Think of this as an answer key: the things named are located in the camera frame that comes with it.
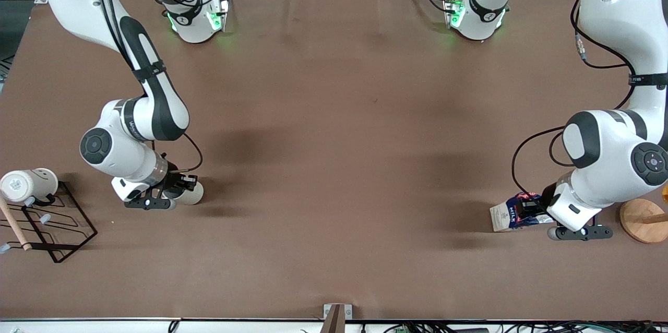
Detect grey metal table bracket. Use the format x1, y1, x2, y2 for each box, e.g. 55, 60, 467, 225
323, 303, 353, 333

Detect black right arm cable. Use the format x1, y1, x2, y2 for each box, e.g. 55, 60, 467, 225
90, 0, 137, 70

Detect black wire rack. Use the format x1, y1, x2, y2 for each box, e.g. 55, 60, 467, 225
0, 181, 99, 264

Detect round wooden mug tree stand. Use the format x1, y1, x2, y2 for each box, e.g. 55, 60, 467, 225
619, 198, 668, 244

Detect white mug with smiley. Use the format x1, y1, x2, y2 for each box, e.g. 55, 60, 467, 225
0, 168, 59, 204

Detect wooden stick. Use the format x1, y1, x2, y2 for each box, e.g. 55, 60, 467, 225
0, 197, 32, 252

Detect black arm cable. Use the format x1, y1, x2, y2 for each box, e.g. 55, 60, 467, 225
90, 0, 137, 70
570, 0, 637, 111

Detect tangled black cables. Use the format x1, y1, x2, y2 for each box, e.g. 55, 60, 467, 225
360, 321, 668, 333

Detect beige mug grey inside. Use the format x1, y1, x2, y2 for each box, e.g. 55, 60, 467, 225
168, 181, 205, 206

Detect blue milk carton green cap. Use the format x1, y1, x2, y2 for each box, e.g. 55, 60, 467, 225
490, 193, 555, 233

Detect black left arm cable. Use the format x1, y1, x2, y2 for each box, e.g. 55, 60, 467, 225
570, 0, 637, 111

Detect brown table cover mat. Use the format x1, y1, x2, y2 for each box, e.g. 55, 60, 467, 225
0, 0, 668, 321

